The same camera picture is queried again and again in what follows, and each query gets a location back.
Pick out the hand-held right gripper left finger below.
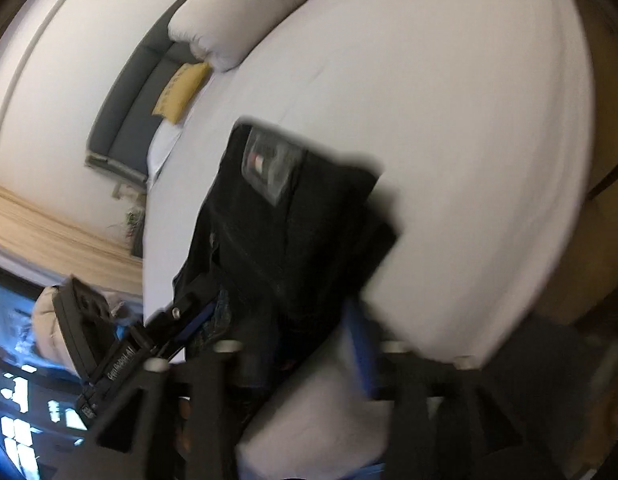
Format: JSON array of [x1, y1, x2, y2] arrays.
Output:
[[49, 330, 286, 480]]

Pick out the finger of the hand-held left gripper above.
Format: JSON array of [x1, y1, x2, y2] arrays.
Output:
[[141, 296, 216, 362]]

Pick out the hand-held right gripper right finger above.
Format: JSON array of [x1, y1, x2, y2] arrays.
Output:
[[340, 304, 536, 480]]

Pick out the black pants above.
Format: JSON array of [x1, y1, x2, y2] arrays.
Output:
[[171, 120, 400, 411]]

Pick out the beige puffer jacket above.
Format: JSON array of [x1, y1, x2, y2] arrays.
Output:
[[31, 284, 130, 377]]

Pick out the small green plant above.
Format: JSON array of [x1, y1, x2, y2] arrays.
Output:
[[124, 204, 146, 247]]

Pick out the white cloth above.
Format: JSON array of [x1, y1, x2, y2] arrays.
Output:
[[147, 120, 186, 182]]

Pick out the grey sofa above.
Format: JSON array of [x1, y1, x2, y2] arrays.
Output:
[[85, 0, 226, 187]]

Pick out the yellow cushion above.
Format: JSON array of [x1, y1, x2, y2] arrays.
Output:
[[153, 61, 212, 125]]

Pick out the white bed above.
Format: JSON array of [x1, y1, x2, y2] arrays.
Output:
[[141, 0, 598, 480]]

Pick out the white pillow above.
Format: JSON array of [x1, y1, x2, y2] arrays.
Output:
[[168, 0, 330, 72]]

